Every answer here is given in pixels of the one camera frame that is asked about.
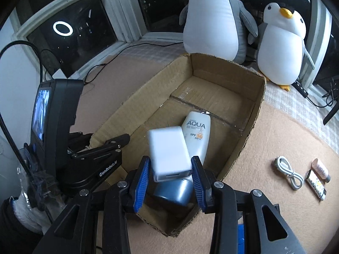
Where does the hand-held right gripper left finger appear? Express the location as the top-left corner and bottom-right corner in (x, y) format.
(32, 156), (152, 254)

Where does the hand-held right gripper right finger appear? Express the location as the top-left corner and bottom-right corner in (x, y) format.
(191, 156), (308, 254)

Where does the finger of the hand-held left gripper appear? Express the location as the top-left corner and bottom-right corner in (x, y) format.
(68, 131), (93, 151)
(71, 134), (131, 160)

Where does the white power adapter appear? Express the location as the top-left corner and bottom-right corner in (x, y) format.
(147, 126), (192, 183)

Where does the white sunscreen bottle blue cap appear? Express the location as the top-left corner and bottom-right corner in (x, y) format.
(154, 111), (211, 206)

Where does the cardboard box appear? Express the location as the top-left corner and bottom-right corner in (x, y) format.
(90, 53), (267, 238)

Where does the white usb cable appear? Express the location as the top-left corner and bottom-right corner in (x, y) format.
(273, 156), (305, 191)

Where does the patterned white tube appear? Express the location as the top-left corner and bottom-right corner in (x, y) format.
(306, 170), (327, 202)

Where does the pink lip balm tube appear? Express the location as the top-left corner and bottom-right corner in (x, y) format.
(312, 158), (332, 183)

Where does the person's left forearm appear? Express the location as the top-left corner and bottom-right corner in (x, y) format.
(0, 198), (51, 254)

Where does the person's left hand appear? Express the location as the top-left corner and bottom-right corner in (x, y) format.
(11, 190), (53, 233)

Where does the white checked blanket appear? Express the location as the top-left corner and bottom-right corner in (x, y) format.
(124, 41), (339, 149)

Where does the large penguin plush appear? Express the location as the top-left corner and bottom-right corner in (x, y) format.
(179, 0), (258, 64)

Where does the small penguin plush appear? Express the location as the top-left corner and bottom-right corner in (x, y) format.
(249, 2), (315, 92)

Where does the black thin cable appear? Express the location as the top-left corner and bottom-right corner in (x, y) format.
(84, 42), (184, 85)

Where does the white window frame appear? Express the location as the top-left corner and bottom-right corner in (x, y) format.
(14, 0), (333, 90)

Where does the black ring light cable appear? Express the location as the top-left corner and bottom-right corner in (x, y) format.
(307, 79), (337, 109)

